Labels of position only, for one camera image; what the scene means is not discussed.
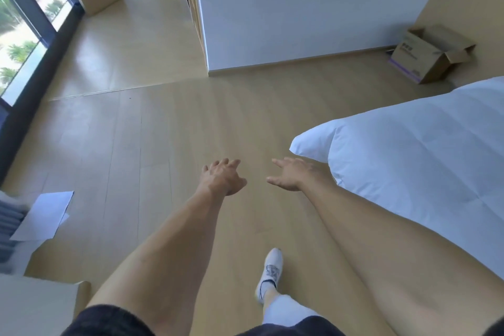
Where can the person's right hand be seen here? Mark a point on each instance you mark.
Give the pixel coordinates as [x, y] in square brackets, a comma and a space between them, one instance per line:
[297, 174]

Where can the person's left hand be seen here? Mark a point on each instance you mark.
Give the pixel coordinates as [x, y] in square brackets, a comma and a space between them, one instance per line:
[220, 178]

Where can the brown cardboard box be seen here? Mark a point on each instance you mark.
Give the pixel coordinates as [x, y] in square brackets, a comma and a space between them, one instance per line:
[417, 60]

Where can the person's left forearm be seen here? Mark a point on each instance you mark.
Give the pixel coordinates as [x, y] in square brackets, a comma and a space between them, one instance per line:
[165, 265]

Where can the person's right forearm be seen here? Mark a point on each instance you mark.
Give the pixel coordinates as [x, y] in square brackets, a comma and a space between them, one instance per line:
[401, 261]

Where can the person's white left shoe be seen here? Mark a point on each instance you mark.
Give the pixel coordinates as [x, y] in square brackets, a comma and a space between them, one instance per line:
[271, 269]

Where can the person's left leg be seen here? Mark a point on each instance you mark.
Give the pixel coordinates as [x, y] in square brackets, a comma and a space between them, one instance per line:
[269, 296]

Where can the white bed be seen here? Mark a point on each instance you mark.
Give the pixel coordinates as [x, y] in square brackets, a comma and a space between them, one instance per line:
[425, 162]

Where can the light denim shorts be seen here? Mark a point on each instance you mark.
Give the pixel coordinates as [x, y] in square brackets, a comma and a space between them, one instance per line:
[287, 310]

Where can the dark flat object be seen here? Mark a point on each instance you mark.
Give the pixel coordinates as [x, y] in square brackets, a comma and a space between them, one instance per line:
[391, 50]

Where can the white paper sheet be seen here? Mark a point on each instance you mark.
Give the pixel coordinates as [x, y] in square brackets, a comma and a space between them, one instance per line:
[45, 213]

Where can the black t-shirt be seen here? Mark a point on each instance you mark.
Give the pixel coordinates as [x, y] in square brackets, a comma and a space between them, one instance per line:
[106, 324]

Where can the grey blue curtain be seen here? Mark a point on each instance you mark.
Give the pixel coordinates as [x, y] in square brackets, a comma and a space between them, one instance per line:
[10, 225]

